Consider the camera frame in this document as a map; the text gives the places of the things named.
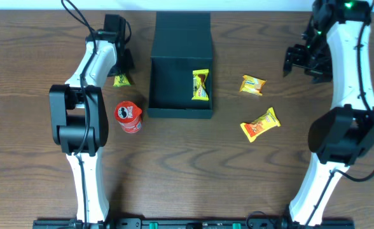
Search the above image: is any green yellow snack packet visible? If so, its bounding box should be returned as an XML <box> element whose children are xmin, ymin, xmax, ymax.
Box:
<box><xmin>113</xmin><ymin>73</ymin><xmax>132</xmax><ymax>87</ymax></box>

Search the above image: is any red Pringles can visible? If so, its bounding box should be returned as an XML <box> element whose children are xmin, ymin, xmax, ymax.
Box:
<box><xmin>114</xmin><ymin>101</ymin><xmax>142</xmax><ymax>134</ymax></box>

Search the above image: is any black gift box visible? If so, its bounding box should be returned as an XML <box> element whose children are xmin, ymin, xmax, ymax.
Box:
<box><xmin>147</xmin><ymin>11</ymin><xmax>213</xmax><ymax>119</ymax></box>

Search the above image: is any yellow biscuit packet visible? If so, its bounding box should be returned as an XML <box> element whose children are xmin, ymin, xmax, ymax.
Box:
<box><xmin>240</xmin><ymin>75</ymin><xmax>267</xmax><ymax>96</ymax></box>

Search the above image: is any yellow brown chocolate packet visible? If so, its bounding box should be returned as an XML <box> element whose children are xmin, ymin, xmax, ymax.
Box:
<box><xmin>191</xmin><ymin>69</ymin><xmax>209</xmax><ymax>101</ymax></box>

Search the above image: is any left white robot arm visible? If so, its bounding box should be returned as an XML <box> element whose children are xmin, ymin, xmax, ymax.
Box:
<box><xmin>49</xmin><ymin>29</ymin><xmax>125</xmax><ymax>228</ymax></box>

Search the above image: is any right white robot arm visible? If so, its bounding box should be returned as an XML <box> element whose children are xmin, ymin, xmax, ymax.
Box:
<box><xmin>277</xmin><ymin>0</ymin><xmax>374</xmax><ymax>228</ymax></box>

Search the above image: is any orange yellow snack packet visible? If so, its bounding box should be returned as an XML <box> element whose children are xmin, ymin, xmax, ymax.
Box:
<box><xmin>240</xmin><ymin>107</ymin><xmax>281</xmax><ymax>142</ymax></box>

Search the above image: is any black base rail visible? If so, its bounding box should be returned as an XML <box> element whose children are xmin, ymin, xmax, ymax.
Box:
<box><xmin>32</xmin><ymin>218</ymin><xmax>355</xmax><ymax>229</ymax></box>

